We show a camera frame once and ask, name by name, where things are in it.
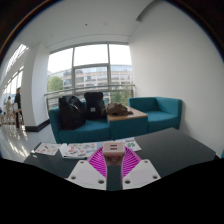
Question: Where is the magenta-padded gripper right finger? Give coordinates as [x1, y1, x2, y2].
[114, 146, 162, 192]

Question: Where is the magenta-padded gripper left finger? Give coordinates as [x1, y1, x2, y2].
[66, 147, 116, 192]

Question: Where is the teal sofa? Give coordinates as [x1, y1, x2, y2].
[48, 101, 113, 145]

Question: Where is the teal wood-topped side table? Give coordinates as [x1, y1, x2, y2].
[106, 106, 150, 141]

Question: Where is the teal armchair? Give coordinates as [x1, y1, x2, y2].
[128, 96, 184, 134]

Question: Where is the shiny black backpack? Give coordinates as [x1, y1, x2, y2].
[58, 95, 87, 131]

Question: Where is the brown bag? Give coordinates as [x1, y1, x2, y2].
[104, 102, 135, 117]

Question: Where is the black backpack with label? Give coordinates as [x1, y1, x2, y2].
[83, 91, 108, 121]

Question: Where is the metal window railing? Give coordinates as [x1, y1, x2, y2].
[43, 83, 136, 111]

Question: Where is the person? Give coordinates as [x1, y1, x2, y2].
[4, 96, 15, 125]
[12, 86, 24, 130]

